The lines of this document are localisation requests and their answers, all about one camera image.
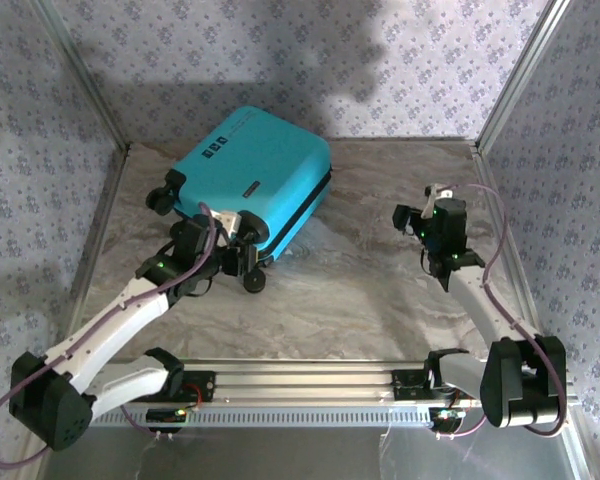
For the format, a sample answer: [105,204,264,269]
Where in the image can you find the aluminium side rail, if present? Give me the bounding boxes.
[469,142,551,364]
[62,142,134,364]

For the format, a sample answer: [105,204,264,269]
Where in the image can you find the turquoise hard-shell suitcase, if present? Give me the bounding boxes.
[146,104,334,295]

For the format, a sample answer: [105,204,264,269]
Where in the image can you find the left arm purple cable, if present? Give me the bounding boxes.
[0,201,217,470]

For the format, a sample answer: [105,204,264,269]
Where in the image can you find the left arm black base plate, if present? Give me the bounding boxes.
[178,370,216,403]

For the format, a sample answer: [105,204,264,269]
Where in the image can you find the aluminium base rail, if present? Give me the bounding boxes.
[99,357,579,406]

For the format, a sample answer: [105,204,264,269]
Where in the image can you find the grey metal shelf plate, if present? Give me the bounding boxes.
[34,407,584,480]

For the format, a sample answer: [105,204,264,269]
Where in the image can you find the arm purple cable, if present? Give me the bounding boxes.
[0,201,217,470]
[442,183,569,440]

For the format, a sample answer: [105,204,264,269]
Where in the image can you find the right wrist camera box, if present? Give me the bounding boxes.
[423,183,455,216]

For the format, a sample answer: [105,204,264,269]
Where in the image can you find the grey slotted cable duct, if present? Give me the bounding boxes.
[92,408,434,429]

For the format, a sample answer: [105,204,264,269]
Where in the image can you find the aluminium frame post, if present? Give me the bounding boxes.
[29,0,132,152]
[473,0,579,152]

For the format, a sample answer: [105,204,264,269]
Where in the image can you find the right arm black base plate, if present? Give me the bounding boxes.
[392,368,482,402]

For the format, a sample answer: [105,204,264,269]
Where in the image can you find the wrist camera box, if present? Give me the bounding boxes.
[214,209,242,236]
[423,183,455,216]

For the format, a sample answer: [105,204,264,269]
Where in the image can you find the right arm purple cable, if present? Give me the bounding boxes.
[442,183,569,440]

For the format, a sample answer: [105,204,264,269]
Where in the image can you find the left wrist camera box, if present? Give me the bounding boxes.
[214,209,242,236]

